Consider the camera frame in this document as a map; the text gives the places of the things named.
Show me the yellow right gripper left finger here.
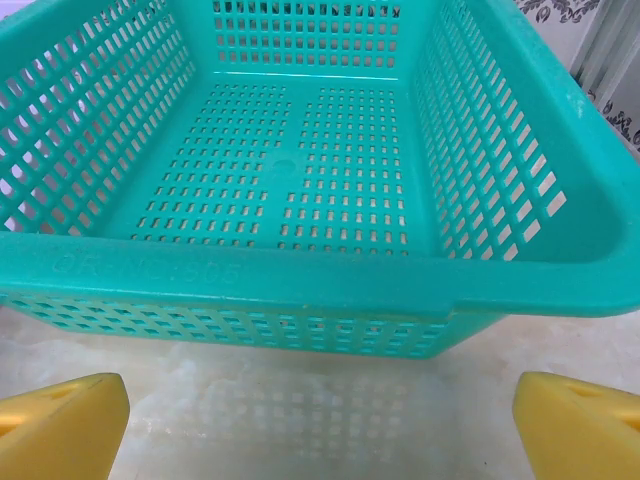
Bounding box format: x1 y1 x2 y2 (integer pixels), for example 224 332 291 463
0 371 132 480

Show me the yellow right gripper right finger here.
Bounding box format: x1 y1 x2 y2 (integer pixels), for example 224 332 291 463
511 370 640 480

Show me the teal plastic basket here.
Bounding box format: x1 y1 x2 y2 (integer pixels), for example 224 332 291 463
0 0 640 361

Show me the aluminium frame post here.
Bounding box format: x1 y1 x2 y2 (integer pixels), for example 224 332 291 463
569 0 640 101

